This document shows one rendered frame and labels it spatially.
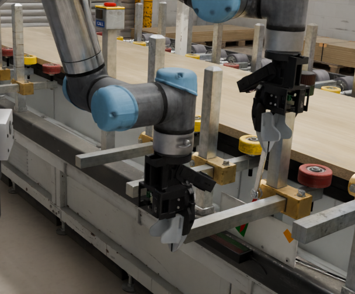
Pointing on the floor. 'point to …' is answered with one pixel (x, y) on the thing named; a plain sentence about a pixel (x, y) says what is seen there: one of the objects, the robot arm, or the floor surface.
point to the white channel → (181, 28)
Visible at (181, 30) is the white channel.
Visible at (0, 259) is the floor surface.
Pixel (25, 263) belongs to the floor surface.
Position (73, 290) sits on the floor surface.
